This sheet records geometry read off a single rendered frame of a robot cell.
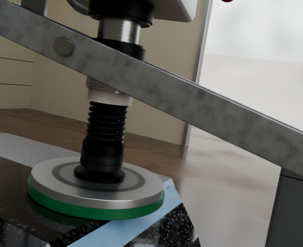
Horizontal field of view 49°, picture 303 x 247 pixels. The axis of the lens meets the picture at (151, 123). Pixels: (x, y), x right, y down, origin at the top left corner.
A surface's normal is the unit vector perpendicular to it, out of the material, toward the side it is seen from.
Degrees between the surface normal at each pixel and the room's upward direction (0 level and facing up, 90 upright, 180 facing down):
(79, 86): 90
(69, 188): 0
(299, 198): 90
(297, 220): 90
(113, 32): 90
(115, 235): 46
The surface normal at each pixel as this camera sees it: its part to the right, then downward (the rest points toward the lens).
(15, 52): 0.88, 0.19
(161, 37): -0.46, 0.05
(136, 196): 0.15, -0.98
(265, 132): -0.22, 0.10
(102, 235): 0.74, -0.54
